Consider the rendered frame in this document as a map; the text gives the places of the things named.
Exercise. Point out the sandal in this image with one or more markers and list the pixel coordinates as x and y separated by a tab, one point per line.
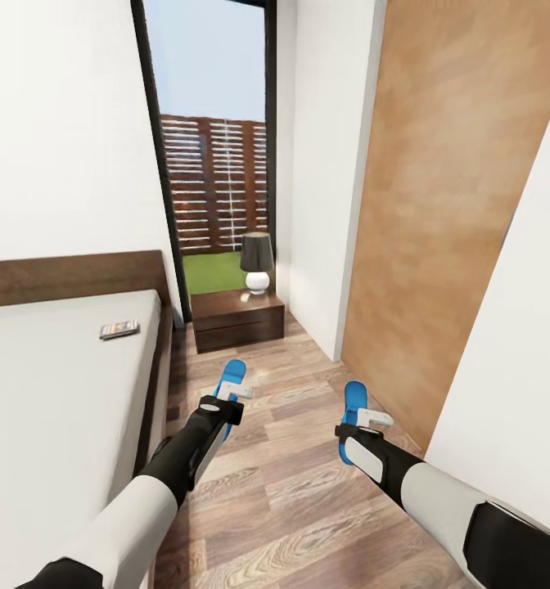
234	372
355	398

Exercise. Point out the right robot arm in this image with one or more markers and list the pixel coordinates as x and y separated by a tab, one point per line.
494	543

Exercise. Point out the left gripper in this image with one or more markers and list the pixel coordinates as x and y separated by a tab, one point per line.
234	409

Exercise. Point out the hardback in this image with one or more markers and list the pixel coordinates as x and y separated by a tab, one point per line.
117	329

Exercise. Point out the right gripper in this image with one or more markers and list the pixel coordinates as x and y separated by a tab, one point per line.
345	430

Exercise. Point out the table lamp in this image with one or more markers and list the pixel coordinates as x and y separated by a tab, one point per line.
257	260

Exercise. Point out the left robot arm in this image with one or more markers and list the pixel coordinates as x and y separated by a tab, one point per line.
117	548

